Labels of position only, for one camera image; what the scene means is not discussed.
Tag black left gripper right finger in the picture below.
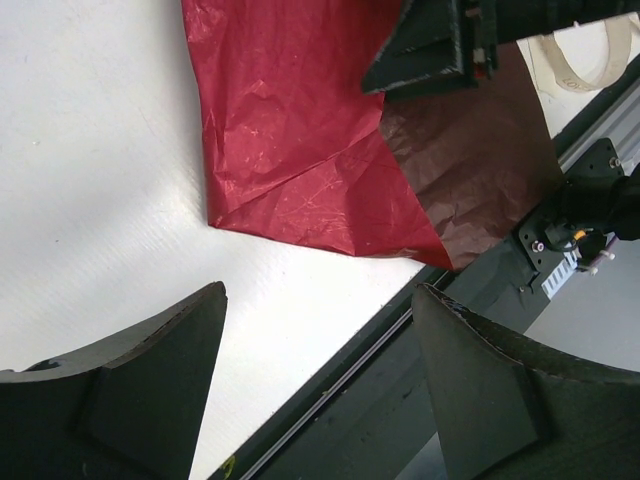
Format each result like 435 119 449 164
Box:
412 284 639 479

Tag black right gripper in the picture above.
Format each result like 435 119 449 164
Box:
361 0 639 95

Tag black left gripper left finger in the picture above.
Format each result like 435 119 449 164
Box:
1 282 228 479

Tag dark red wrapping paper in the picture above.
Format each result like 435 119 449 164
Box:
182 1 562 270

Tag cream printed ribbon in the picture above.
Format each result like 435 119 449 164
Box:
518 13 639 97

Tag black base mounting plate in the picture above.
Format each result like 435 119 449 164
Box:
207 134 640 480

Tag right white cable duct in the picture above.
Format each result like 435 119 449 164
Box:
538 249 579 300

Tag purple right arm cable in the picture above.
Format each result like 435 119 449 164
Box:
582 232 619 274

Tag aluminium frame rail front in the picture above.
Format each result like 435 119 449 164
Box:
554 79 639 174

